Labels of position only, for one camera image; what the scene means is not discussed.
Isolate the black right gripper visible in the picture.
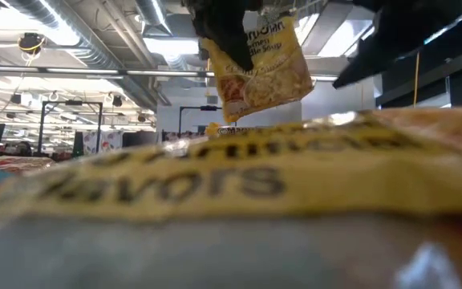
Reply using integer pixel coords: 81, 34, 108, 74
333, 0, 462, 89

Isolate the yellow chicken ramen noodle pack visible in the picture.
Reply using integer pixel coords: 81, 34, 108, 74
201, 15, 315, 124
205, 121, 258, 138

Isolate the close-up yellow ramen packet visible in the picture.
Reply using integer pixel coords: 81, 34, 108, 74
0, 107, 462, 289

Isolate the red beef ramen noodle pack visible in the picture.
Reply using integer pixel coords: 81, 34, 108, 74
0, 155, 58, 174

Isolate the dark partition panel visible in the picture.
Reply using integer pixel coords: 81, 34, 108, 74
121, 130, 160, 149

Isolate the long ceiling light bar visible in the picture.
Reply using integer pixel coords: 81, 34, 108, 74
0, 65, 216, 78

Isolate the white printed curtain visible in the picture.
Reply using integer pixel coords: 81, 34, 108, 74
81, 130, 124, 156

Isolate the hanging yellow cable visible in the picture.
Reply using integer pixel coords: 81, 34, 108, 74
412, 51, 421, 108

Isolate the silver ventilation duct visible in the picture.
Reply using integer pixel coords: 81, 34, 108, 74
134, 0, 200, 71
4, 0, 164, 112

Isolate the tall black gantry frame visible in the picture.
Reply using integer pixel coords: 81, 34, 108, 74
37, 100, 104, 156

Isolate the yellow ceiling cable reel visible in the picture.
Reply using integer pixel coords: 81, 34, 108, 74
17, 31, 47, 56

